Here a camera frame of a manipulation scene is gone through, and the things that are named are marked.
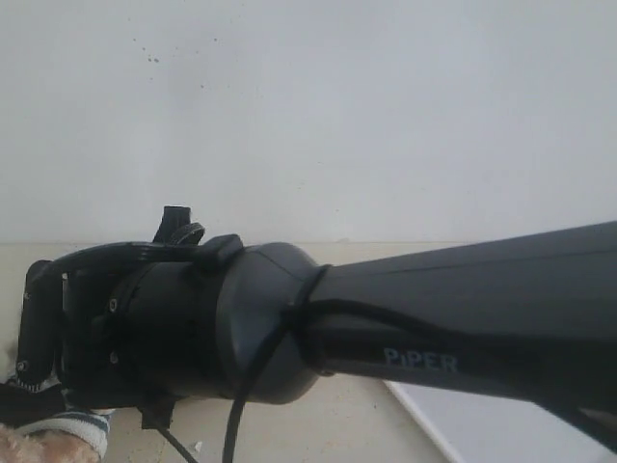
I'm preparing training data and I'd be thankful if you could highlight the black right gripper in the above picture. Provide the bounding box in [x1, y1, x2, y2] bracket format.
[61, 262, 231, 429]

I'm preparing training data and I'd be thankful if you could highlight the teddy bear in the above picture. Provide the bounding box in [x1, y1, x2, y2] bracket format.
[1, 343, 116, 462]

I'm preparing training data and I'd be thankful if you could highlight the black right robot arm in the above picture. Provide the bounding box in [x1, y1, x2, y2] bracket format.
[57, 223, 616, 461]

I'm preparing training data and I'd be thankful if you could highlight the white rectangular plastic tray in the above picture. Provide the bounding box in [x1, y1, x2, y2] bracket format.
[386, 381, 616, 463]

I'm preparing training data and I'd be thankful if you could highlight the black cable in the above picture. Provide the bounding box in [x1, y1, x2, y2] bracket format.
[47, 205, 464, 463]

